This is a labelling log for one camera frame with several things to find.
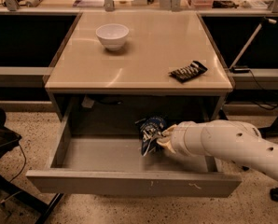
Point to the blue chip bag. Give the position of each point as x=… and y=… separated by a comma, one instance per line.
x=150, y=129

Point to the white rod with black base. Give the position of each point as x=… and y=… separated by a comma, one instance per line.
x=249, y=41

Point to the beige top drawer cabinet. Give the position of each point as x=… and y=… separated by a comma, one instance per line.
x=158, y=43

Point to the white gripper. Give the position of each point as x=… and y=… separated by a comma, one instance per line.
x=180, y=138

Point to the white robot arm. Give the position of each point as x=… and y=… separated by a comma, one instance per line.
x=239, y=142

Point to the open grey drawer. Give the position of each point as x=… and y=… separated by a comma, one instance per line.
x=98, y=151

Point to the black snack bar wrapper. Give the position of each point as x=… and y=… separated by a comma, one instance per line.
x=188, y=72

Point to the white ceramic bowl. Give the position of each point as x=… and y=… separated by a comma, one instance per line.
x=112, y=36

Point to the black stand with cable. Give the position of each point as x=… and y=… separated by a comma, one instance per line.
x=38, y=131

